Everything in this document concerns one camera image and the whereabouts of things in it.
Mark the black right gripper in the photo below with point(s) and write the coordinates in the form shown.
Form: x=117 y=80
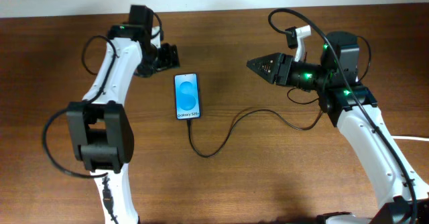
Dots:
x=281 y=69

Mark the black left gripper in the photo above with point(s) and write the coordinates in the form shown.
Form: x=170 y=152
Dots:
x=170 y=60

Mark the blue Galaxy smartphone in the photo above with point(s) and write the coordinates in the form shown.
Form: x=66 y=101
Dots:
x=187 y=96

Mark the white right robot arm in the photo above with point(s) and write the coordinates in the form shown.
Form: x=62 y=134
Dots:
x=401 y=194

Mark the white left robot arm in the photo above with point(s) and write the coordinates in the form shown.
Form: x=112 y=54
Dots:
x=102 y=138

